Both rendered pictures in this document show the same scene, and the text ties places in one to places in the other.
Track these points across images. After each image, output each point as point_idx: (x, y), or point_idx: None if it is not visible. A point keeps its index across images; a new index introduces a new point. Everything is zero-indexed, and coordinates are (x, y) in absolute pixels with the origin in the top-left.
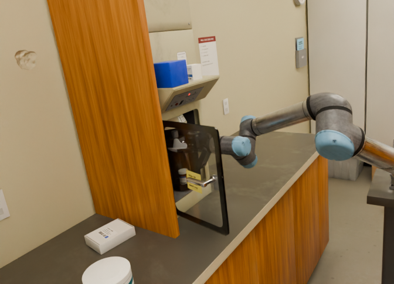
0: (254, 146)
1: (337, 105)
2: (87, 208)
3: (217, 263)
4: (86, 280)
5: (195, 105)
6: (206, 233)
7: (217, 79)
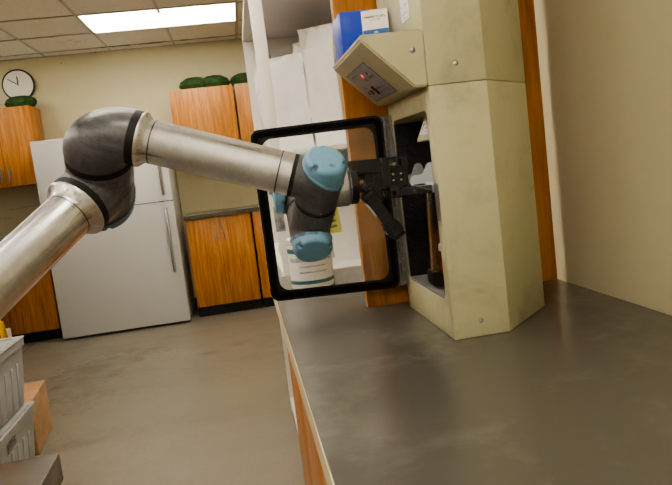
0: (292, 214)
1: (91, 141)
2: (559, 262)
3: (281, 323)
4: None
5: (422, 101)
6: (333, 318)
7: (363, 45)
